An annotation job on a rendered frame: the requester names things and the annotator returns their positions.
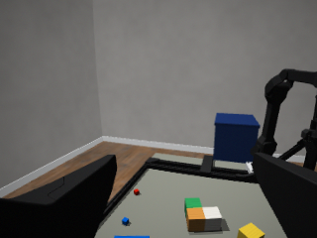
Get green cube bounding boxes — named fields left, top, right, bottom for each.
left=184, top=197, right=202, bottom=216

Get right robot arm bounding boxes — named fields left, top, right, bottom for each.
left=251, top=68, right=317, bottom=156

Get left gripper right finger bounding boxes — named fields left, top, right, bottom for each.
left=252, top=153, right=317, bottom=238

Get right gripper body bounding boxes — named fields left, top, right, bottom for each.
left=301, top=118, right=317, bottom=142

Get orange cube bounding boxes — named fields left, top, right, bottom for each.
left=186, top=207, right=205, bottom=232

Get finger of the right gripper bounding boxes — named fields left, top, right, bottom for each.
left=303, top=139, right=317, bottom=165

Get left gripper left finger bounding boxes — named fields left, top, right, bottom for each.
left=0, top=155, right=117, bottom=238

